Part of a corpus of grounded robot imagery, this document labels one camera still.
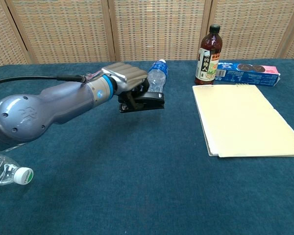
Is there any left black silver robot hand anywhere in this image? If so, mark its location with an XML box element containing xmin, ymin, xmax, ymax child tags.
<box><xmin>101</xmin><ymin>62</ymin><xmax>150</xmax><ymax>111</ymax></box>

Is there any black stapler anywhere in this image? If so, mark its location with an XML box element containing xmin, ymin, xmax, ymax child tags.
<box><xmin>119</xmin><ymin>92</ymin><xmax>165</xmax><ymax>114</ymax></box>

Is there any clear bottle blue label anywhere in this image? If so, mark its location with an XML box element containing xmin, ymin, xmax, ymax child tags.
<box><xmin>147</xmin><ymin>59</ymin><xmax>168</xmax><ymax>93</ymax></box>

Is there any woven bamboo folding screen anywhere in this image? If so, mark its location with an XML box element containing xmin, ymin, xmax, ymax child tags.
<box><xmin>0</xmin><ymin>0</ymin><xmax>294</xmax><ymax>71</ymax></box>

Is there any dark tea bottle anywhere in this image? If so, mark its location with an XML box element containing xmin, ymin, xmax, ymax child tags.
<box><xmin>195</xmin><ymin>24</ymin><xmax>223</xmax><ymax>86</ymax></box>

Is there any blue felt table cover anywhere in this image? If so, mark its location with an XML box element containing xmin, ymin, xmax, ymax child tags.
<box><xmin>0</xmin><ymin>58</ymin><xmax>294</xmax><ymax>235</ymax></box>

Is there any beige paper folder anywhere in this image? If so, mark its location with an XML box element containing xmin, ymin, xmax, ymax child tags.
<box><xmin>192</xmin><ymin>83</ymin><xmax>294</xmax><ymax>158</ymax></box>

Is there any blue pink cookie box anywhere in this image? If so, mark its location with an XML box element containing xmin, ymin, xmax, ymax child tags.
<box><xmin>215</xmin><ymin>62</ymin><xmax>281</xmax><ymax>87</ymax></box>

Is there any clear bottle green label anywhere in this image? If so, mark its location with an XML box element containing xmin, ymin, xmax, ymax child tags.
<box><xmin>0</xmin><ymin>150</ymin><xmax>34</xmax><ymax>187</ymax></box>

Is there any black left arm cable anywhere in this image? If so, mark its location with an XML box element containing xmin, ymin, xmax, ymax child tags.
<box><xmin>0</xmin><ymin>74</ymin><xmax>88</xmax><ymax>87</ymax></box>

